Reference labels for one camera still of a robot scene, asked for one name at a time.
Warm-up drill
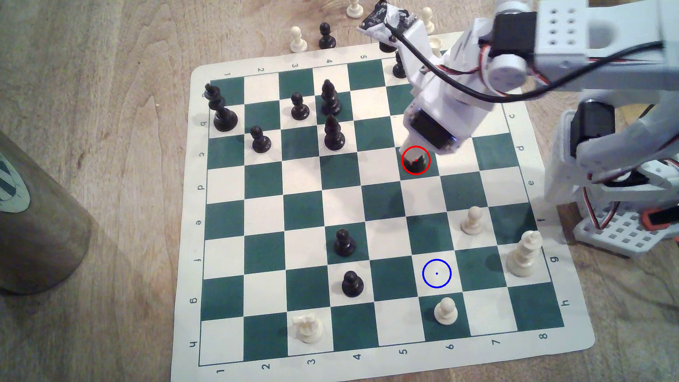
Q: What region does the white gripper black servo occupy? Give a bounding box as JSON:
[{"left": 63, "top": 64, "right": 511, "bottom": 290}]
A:
[{"left": 395, "top": 18, "right": 510, "bottom": 162}]

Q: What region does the black rook chess piece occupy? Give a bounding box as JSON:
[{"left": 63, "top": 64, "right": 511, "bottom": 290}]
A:
[{"left": 403, "top": 150, "right": 430, "bottom": 175}]

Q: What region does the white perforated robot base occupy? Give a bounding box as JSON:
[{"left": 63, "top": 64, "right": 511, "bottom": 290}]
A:
[{"left": 572, "top": 204, "right": 679, "bottom": 259}]

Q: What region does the green white chess board mat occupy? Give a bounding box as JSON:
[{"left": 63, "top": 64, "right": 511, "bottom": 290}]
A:
[{"left": 170, "top": 28, "right": 596, "bottom": 382}]

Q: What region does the black bishop chess piece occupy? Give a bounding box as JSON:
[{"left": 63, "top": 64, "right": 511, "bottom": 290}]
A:
[
  {"left": 320, "top": 79, "right": 342, "bottom": 117},
  {"left": 324, "top": 115, "right": 346, "bottom": 151}
]

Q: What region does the white king chess piece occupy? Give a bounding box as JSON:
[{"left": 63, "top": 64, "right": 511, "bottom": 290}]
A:
[{"left": 505, "top": 230, "right": 544, "bottom": 278}]

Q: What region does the black king chess piece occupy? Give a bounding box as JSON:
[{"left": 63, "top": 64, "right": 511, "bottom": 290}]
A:
[{"left": 205, "top": 83, "right": 238, "bottom": 133}]

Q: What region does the white knight chess piece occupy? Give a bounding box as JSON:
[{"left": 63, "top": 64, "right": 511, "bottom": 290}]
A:
[{"left": 293, "top": 312, "right": 324, "bottom": 344}]

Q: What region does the orange part on base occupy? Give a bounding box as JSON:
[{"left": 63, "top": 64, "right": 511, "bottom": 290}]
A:
[{"left": 641, "top": 208, "right": 679, "bottom": 230}]

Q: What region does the brown cylinder with sticker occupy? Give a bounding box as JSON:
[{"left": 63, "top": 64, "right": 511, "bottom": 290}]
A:
[{"left": 0, "top": 130, "right": 94, "bottom": 296}]

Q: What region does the black camera cable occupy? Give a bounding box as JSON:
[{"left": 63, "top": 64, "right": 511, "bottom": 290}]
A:
[{"left": 387, "top": 18, "right": 667, "bottom": 105}]

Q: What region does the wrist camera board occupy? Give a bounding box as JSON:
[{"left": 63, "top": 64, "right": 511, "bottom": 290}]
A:
[{"left": 356, "top": 1, "right": 422, "bottom": 53}]

